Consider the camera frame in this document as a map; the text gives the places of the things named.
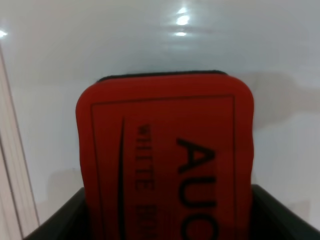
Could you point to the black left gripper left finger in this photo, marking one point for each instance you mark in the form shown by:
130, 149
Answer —
70, 222

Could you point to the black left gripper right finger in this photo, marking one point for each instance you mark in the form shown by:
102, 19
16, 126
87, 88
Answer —
271, 220

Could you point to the red whiteboard eraser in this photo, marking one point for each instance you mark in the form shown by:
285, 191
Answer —
167, 156

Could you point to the white aluminium-framed whiteboard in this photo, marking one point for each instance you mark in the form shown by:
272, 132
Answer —
54, 49

